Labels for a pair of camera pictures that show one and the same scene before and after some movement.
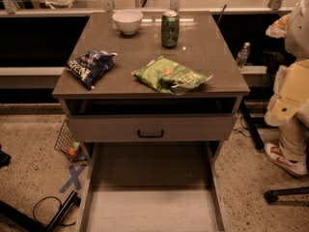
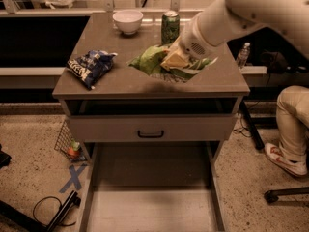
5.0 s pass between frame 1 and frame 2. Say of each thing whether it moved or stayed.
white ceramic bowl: stayed
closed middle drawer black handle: stayed
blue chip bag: stayed
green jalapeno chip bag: moved
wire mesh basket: stayed
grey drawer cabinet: stayed
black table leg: stayed
